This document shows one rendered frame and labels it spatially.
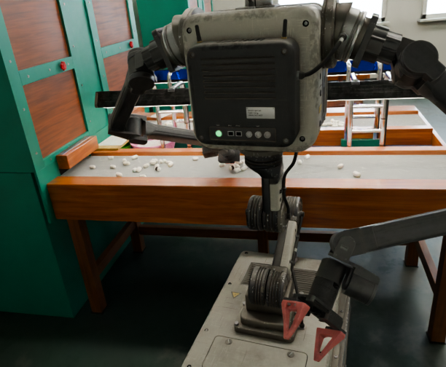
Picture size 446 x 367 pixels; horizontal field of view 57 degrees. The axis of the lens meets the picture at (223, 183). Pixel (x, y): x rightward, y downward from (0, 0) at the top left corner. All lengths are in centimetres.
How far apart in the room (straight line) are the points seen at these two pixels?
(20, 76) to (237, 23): 119
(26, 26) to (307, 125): 142
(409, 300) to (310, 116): 155
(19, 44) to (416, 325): 218
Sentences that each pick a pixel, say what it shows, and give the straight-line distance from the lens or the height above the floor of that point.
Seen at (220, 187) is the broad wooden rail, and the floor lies 76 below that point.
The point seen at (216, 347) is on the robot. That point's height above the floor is 47.
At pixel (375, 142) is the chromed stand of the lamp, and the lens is 239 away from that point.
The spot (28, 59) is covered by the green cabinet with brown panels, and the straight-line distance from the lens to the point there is 206.
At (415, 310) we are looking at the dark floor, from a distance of 233.
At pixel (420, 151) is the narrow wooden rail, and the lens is 212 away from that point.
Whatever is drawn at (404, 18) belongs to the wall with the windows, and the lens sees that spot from 704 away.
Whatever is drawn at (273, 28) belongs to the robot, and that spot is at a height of 141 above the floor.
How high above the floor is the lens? 149
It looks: 24 degrees down
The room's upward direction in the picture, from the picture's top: 5 degrees counter-clockwise
